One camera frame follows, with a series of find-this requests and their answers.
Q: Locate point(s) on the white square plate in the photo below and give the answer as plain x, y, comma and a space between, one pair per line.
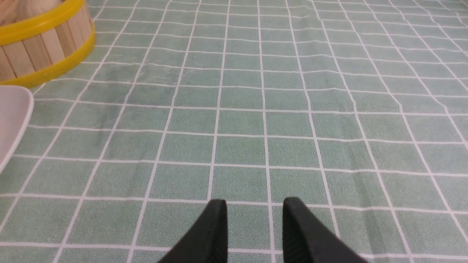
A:
16, 107

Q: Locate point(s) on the bamboo steamer basket yellow rim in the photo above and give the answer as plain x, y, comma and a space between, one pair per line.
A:
41, 40

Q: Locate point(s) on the green checkered tablecloth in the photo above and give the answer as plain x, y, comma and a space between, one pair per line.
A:
357, 107

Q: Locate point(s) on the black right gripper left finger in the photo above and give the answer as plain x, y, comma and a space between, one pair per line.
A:
207, 239

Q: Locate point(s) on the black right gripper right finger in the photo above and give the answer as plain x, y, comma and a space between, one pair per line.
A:
307, 240

